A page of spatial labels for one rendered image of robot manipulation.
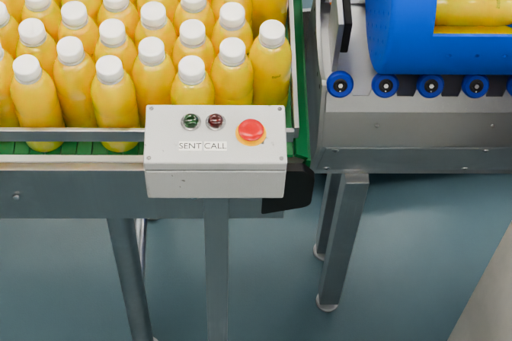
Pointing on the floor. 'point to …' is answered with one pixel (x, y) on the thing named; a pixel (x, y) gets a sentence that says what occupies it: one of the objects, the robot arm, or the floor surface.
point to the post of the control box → (216, 266)
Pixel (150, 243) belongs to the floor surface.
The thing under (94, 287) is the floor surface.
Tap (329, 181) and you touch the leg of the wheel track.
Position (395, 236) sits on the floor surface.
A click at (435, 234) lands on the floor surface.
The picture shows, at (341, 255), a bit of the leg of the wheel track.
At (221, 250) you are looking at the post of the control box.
